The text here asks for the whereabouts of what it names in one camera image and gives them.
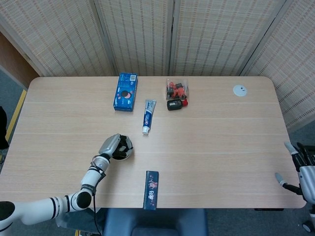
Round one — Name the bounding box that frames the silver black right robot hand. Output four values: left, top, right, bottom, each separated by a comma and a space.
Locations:
275, 141, 315, 204

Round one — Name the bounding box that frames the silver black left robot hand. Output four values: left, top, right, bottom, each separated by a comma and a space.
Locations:
98, 133, 134, 159

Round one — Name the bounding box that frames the white blue toothpaste tube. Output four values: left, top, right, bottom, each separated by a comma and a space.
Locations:
142, 99, 157, 135

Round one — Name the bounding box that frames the blue Oreo cookie box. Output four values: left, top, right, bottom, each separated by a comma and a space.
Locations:
113, 72, 138, 113

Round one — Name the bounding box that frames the dark blue printed pencil case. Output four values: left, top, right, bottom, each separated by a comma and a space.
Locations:
143, 170, 160, 210

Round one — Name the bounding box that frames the black bottle with red cap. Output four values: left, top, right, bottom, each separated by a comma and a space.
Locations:
166, 98, 189, 111

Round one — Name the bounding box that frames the bag of red-black clips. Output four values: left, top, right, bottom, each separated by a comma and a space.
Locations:
165, 78, 189, 101

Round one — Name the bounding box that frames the dark blue padded seat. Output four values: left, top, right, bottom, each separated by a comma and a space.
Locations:
102, 208, 209, 236

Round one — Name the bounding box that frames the yellow floor tape strip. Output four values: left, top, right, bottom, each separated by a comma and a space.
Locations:
4, 89, 28, 143

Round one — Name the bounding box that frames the woven folding screen panel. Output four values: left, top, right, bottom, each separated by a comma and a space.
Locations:
238, 0, 315, 132
93, 0, 177, 77
168, 0, 288, 77
0, 0, 118, 77

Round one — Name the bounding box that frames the brown wooden door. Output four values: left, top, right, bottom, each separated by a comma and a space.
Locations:
0, 31, 40, 88

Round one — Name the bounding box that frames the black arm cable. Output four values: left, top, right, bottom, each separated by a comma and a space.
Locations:
90, 157, 107, 236

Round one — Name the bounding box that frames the white round cable grommet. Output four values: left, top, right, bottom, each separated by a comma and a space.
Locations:
232, 85, 249, 97

